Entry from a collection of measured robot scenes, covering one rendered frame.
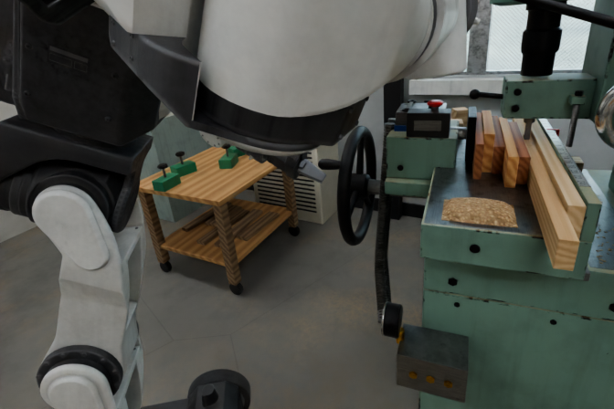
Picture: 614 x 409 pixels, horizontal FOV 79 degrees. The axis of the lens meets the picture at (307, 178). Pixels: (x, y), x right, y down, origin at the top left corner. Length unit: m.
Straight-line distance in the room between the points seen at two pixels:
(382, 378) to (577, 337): 0.86
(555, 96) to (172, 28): 0.70
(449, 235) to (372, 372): 1.02
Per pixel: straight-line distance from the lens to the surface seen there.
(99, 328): 0.81
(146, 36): 0.19
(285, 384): 1.53
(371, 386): 1.51
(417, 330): 0.81
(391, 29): 0.18
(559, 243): 0.51
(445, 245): 0.59
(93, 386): 0.85
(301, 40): 0.16
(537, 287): 0.74
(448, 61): 0.41
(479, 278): 0.73
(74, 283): 0.73
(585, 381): 0.88
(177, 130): 2.64
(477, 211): 0.60
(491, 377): 0.89
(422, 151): 0.78
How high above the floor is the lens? 1.19
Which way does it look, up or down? 23 degrees down
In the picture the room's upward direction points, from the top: 5 degrees counter-clockwise
